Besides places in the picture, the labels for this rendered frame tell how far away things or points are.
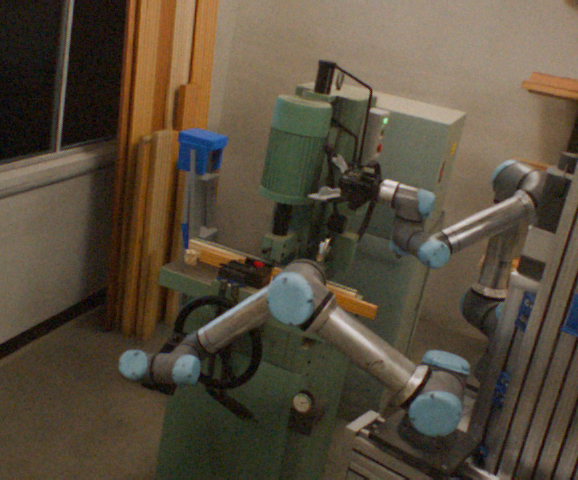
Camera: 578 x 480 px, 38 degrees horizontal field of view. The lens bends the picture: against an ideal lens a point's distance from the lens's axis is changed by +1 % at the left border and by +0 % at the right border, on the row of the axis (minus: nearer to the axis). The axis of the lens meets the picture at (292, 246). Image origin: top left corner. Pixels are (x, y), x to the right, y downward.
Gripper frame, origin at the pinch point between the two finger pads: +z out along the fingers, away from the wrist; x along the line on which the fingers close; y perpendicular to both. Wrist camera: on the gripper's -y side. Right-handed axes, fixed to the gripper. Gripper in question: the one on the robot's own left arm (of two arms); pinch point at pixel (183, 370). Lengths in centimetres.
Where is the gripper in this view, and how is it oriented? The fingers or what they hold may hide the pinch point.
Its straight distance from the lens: 245.7
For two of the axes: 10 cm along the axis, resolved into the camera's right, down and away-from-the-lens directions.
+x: 9.0, 3.1, -3.0
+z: 2.3, 2.5, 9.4
